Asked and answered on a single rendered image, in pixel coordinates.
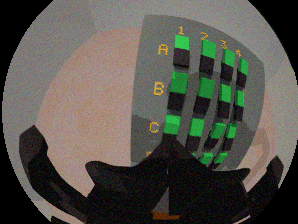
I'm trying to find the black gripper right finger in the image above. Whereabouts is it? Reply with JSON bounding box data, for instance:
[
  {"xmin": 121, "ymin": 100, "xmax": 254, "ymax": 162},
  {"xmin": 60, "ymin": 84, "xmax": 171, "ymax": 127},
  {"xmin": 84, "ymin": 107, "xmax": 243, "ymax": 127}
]
[{"xmin": 168, "ymin": 136, "xmax": 251, "ymax": 216}]

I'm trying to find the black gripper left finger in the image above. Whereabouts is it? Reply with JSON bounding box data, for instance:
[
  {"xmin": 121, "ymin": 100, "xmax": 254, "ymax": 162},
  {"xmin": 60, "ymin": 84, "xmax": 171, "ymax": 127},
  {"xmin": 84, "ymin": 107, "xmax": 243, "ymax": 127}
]
[{"xmin": 85, "ymin": 136, "xmax": 172, "ymax": 212}]

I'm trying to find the grey switch panel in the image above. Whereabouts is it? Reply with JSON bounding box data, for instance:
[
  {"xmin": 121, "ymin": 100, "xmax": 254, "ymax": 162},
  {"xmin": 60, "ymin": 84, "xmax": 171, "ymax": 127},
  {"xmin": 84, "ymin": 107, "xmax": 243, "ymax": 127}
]
[{"xmin": 130, "ymin": 15, "xmax": 265, "ymax": 172}]

